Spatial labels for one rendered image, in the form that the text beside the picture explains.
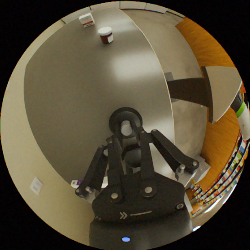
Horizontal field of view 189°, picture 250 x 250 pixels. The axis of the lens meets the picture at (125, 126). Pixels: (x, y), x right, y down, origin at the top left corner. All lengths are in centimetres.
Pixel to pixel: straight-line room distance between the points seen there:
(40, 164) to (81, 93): 52
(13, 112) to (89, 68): 55
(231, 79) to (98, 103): 54
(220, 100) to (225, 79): 12
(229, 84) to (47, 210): 109
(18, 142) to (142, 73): 68
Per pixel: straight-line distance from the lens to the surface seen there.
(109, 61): 27
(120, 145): 16
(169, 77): 141
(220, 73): 47
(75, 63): 31
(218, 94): 49
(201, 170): 250
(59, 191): 70
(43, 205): 65
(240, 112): 56
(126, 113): 21
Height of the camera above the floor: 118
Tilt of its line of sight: 69 degrees down
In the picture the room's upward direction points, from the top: 173 degrees clockwise
